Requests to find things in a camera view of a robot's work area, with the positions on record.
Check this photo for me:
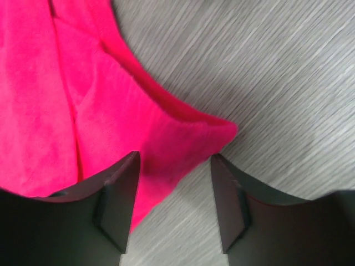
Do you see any crimson red t shirt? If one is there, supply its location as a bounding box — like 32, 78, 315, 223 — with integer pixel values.
1, 1, 237, 228

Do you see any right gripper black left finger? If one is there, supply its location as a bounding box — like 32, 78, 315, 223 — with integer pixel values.
1, 151, 140, 265

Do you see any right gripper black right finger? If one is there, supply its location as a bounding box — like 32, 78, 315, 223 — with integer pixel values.
210, 154, 354, 265

